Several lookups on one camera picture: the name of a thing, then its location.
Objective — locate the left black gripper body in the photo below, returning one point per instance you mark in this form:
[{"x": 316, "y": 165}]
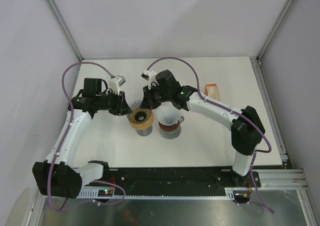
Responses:
[{"x": 109, "y": 102}]

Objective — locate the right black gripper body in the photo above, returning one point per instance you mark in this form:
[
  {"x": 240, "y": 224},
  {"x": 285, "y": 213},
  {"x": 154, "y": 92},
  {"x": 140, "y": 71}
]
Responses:
[{"x": 164, "y": 95}]

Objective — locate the white paper cone filter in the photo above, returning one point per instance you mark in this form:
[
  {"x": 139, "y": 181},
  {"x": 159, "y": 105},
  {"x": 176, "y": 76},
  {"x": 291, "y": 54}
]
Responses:
[{"x": 168, "y": 115}]

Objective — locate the grey glass carafe with collar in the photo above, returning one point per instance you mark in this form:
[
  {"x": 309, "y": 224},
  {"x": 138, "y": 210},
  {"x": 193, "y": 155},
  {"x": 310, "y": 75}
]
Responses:
[{"x": 144, "y": 132}]

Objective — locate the clear ribbed glass server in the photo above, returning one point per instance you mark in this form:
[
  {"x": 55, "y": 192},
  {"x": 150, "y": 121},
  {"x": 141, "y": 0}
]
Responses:
[{"x": 171, "y": 134}]

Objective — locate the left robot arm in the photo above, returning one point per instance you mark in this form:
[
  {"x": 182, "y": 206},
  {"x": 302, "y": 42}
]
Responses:
[{"x": 64, "y": 152}]

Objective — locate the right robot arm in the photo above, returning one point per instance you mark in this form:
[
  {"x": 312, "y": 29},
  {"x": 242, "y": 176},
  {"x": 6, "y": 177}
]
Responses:
[{"x": 244, "y": 124}]

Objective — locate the orange coffee filter holder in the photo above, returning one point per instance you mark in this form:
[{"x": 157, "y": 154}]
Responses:
[{"x": 206, "y": 89}]

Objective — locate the white paper coffee filters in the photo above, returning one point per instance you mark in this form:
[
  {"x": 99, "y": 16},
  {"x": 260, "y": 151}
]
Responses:
[{"x": 217, "y": 94}]

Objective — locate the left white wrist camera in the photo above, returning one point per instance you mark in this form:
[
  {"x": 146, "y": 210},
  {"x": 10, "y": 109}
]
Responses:
[{"x": 115, "y": 83}]

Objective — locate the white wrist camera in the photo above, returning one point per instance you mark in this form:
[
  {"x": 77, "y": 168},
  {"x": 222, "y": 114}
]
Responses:
[
  {"x": 115, "y": 83},
  {"x": 150, "y": 76}
]

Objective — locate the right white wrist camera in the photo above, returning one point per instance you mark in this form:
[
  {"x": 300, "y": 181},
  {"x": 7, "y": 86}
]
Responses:
[{"x": 150, "y": 76}]

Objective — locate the left aluminium corner post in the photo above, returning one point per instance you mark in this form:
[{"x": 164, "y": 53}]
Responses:
[{"x": 64, "y": 28}]

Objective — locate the aluminium corner post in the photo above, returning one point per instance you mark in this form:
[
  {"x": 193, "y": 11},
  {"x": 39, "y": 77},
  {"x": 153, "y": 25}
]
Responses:
[
  {"x": 64, "y": 28},
  {"x": 284, "y": 13}
]

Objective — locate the right aluminium corner post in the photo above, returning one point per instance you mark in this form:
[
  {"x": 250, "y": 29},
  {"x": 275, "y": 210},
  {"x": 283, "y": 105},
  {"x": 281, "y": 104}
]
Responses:
[{"x": 284, "y": 13}]

